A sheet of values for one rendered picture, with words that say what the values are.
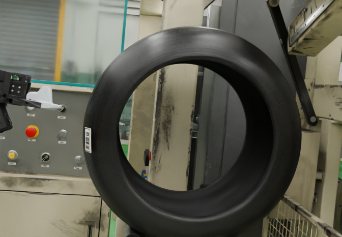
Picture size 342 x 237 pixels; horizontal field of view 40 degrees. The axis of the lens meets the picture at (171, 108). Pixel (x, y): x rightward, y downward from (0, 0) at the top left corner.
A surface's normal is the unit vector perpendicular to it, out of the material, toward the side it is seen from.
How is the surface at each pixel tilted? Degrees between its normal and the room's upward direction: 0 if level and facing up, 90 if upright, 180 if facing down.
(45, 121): 90
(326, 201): 90
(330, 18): 162
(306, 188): 90
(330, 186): 90
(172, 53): 80
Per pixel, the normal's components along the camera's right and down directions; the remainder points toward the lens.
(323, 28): -0.06, 0.97
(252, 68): 0.21, -0.08
